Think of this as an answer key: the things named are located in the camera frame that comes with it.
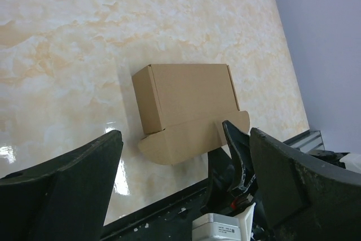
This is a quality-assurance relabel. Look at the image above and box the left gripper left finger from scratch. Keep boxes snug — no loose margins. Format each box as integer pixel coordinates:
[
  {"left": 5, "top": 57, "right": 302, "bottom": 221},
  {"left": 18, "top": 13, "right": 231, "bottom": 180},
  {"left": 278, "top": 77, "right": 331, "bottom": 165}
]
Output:
[{"left": 1, "top": 130, "right": 123, "bottom": 240}]

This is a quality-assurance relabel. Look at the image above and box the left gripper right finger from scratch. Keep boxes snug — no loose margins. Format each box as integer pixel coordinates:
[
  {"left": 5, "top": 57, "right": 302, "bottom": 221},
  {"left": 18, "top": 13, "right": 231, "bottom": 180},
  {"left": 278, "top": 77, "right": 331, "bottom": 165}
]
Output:
[{"left": 250, "top": 128, "right": 360, "bottom": 240}]

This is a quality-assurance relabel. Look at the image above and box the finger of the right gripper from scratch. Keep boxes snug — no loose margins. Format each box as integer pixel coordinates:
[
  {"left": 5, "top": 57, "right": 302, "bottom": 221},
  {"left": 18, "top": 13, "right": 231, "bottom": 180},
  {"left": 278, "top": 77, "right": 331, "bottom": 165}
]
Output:
[
  {"left": 200, "top": 149, "right": 235, "bottom": 213},
  {"left": 222, "top": 120, "right": 258, "bottom": 196}
]

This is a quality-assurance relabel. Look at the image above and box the brown cardboard box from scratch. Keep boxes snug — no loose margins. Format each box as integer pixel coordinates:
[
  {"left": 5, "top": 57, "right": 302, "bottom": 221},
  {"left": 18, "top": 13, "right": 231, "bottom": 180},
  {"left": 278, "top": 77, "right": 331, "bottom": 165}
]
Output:
[{"left": 132, "top": 64, "right": 250, "bottom": 165}]

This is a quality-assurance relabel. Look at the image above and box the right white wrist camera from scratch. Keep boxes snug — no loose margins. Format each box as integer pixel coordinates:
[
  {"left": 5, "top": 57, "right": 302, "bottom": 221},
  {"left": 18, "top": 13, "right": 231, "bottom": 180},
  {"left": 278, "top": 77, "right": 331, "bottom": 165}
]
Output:
[{"left": 192, "top": 203, "right": 256, "bottom": 241}]

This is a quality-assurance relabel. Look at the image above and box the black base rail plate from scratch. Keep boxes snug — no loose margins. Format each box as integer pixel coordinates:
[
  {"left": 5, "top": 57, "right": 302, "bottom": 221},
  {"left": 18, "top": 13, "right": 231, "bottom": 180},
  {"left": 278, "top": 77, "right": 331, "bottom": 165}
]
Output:
[{"left": 100, "top": 178, "right": 227, "bottom": 240}]

